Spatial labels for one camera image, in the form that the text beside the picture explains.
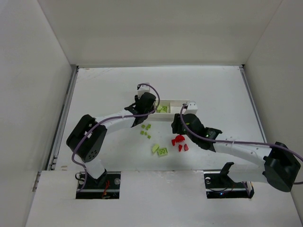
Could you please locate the green slope lego brick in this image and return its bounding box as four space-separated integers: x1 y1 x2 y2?
157 105 162 113

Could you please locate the green 2x2 lego brick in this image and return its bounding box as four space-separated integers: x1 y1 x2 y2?
160 106 167 113

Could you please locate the red arch lego piece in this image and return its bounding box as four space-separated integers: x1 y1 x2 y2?
171 135 185 146

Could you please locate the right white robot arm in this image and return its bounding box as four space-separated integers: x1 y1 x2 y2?
171 113 301 192

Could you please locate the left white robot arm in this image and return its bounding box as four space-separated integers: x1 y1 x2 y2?
66 92 156 184

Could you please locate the white divided container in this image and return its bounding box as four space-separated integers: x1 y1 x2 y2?
148 99 190 122

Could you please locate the green 2x2 lego plate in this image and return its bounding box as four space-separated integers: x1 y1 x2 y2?
157 148 168 156

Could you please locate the green curved lego piece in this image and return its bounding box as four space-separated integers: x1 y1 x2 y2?
151 144 160 153

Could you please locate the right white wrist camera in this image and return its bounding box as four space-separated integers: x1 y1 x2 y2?
184 101 198 114

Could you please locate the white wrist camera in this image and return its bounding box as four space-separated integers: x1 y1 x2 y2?
137 83 150 94
184 101 198 114

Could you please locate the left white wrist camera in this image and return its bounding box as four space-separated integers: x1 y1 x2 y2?
137 83 150 94

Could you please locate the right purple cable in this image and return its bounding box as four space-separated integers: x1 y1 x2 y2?
179 104 303 184

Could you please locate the purple cable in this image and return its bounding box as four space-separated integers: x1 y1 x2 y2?
179 104 303 184
71 82 160 170

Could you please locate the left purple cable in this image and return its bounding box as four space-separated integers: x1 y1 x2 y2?
71 82 160 170

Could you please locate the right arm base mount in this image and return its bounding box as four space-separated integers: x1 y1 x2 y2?
204 162 255 199

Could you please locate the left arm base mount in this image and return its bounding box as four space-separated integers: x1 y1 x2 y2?
75 172 121 200

